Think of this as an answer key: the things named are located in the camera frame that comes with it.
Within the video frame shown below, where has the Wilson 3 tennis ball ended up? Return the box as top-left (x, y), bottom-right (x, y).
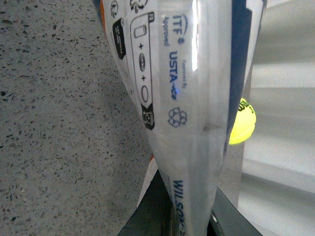
top-left (229, 98), bottom-right (256, 145)

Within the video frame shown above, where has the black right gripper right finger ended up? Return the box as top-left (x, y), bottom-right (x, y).
top-left (208, 188), bottom-right (262, 236)

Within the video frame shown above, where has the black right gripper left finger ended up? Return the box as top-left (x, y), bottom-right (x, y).
top-left (118, 171), bottom-right (178, 236)

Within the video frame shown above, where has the clear Wilson tennis ball can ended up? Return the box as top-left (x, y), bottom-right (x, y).
top-left (94, 0), bottom-right (266, 236)

